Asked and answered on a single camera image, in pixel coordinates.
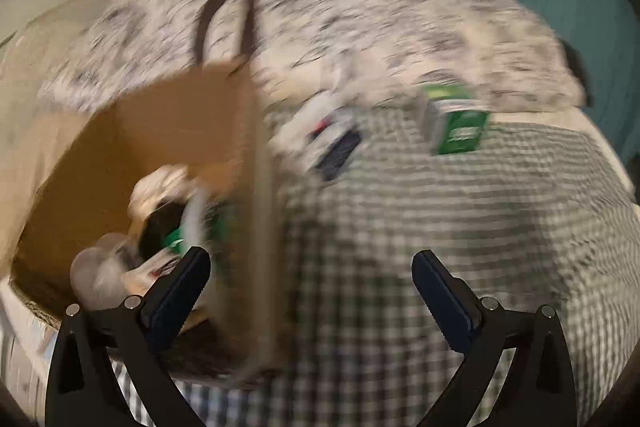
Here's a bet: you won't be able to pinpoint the green 999 medicine box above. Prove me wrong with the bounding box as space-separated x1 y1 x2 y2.
416 80 490 155

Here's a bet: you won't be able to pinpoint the white blue packet bag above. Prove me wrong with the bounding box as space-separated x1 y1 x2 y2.
269 91 362 182

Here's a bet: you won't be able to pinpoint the black small object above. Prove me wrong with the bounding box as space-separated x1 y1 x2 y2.
138 200 186 261

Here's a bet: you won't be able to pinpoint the grey checkered cloth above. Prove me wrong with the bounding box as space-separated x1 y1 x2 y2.
177 109 639 426

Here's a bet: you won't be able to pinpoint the brown cardboard box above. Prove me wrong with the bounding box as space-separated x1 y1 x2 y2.
1 62 288 387

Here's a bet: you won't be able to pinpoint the black cloth behind quilt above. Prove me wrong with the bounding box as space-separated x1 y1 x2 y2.
560 39 593 107

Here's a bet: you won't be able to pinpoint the floral folded quilt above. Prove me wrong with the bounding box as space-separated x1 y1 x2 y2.
41 0 585 113

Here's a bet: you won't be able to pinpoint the teal curtain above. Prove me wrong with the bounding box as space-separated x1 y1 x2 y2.
518 0 639 161

